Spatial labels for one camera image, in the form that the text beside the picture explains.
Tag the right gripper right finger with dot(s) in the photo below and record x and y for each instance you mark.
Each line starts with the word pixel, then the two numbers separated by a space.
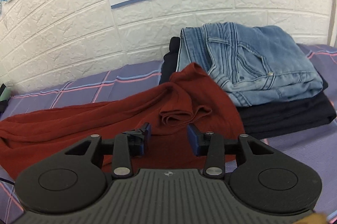
pixel 212 146

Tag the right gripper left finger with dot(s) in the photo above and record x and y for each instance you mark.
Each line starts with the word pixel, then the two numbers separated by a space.
pixel 127 145

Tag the dark red pants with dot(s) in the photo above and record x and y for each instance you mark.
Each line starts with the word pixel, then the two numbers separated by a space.
pixel 190 96

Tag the folded black garment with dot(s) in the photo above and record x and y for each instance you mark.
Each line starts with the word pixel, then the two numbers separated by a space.
pixel 280 118

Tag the folded blue jeans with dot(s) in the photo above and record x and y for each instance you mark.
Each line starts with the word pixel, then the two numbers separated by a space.
pixel 253 65

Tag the green folded mat with strap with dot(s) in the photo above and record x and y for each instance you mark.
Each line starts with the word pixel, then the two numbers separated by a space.
pixel 5 94

